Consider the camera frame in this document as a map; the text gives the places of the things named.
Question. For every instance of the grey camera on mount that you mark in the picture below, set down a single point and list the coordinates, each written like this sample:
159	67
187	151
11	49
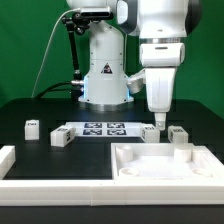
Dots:
95	13

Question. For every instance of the white marker base plate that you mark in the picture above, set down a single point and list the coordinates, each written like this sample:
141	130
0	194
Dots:
106	129

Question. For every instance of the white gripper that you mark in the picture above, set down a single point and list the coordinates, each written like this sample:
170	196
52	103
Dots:
160	63

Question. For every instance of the white U-shaped fence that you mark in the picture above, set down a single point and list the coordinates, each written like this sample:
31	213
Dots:
124	191

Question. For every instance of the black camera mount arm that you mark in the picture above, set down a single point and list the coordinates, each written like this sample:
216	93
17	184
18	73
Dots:
68	23

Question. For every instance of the white square tabletop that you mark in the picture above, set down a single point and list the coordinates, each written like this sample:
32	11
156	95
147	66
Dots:
164	161

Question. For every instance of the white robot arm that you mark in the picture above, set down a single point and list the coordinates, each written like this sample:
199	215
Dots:
160	26

